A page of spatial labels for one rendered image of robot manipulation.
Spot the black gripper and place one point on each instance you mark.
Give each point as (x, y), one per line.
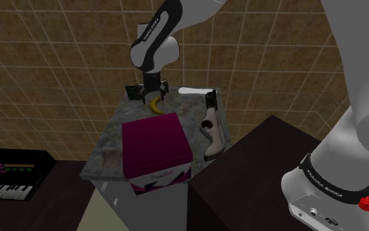
(152, 82)

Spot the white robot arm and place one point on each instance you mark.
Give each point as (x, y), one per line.
(350, 96)

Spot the yellow banana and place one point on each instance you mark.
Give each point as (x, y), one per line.
(155, 108)

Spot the dark green speckled board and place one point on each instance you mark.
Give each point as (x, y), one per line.
(133, 92)

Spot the white plate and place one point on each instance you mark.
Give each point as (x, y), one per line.
(195, 91)

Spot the magenta and white box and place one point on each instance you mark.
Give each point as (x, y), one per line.
(155, 144)

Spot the grey marble top cabinet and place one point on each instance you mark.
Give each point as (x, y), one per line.
(107, 150)

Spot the white and black boot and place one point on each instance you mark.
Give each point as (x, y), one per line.
(214, 140)

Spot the black electronic keyboard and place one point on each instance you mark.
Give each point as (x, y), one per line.
(18, 174)

